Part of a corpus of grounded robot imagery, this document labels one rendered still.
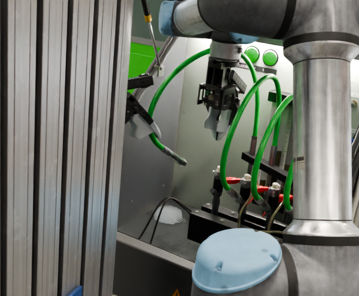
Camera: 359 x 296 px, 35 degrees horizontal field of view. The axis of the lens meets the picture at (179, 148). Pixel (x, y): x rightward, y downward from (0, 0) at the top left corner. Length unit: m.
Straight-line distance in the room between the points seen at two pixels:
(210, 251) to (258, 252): 0.06
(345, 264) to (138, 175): 1.05
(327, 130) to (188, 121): 1.08
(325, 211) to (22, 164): 0.47
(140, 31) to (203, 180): 2.62
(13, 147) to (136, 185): 1.31
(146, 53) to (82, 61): 3.84
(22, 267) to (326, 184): 0.46
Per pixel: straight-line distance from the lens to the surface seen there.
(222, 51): 1.36
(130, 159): 1.71
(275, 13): 0.85
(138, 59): 4.43
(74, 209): 0.60
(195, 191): 1.93
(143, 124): 1.41
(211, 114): 1.44
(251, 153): 1.69
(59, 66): 0.53
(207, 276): 0.78
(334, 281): 0.83
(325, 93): 0.85
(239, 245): 0.81
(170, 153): 1.49
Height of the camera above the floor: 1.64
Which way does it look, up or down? 19 degrees down
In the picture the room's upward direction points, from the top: 6 degrees clockwise
